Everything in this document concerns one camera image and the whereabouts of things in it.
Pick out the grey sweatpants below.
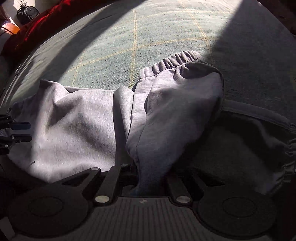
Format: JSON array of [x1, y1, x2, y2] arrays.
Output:
[[9, 51, 295, 195]]

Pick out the brown wooden headboard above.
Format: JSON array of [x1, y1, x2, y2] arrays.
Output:
[[1, 14, 20, 35]]

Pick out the green plaid bed blanket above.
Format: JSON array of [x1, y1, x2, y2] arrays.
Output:
[[1, 1, 295, 121]]

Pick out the black backpack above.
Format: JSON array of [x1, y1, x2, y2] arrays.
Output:
[[16, 1, 40, 25]]

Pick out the red duvet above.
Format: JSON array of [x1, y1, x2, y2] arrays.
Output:
[[1, 0, 101, 58]]

